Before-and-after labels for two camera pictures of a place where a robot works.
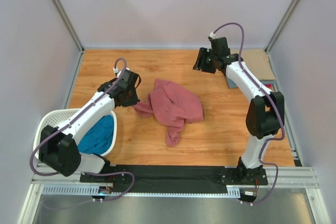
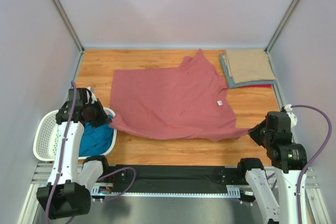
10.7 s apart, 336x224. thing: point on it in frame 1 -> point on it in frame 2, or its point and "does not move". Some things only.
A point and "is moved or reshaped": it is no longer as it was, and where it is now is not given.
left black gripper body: [130, 99] -> [99, 115]
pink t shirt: [172, 104] is moved or reshaped
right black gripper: [202, 60] -> [259, 131]
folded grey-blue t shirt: [264, 82] does not move
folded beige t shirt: [257, 60] does not move
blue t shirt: [98, 139] does not move
